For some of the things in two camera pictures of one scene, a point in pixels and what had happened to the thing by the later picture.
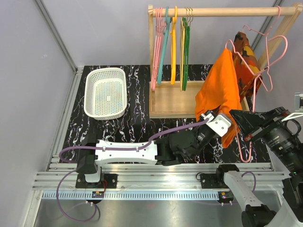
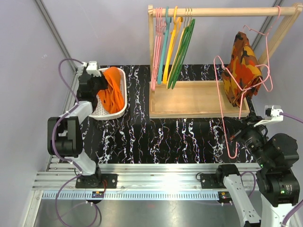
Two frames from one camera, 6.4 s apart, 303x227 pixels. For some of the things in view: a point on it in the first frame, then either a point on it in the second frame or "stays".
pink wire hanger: x=227 y=40 to x=267 y=68
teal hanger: x=162 y=59 stays
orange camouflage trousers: x=246 y=68 stays
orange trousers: x=218 y=90 to x=112 y=98
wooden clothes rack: x=167 y=100 stays
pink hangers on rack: x=160 y=24 stays
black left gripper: x=215 y=109 to x=102 y=80
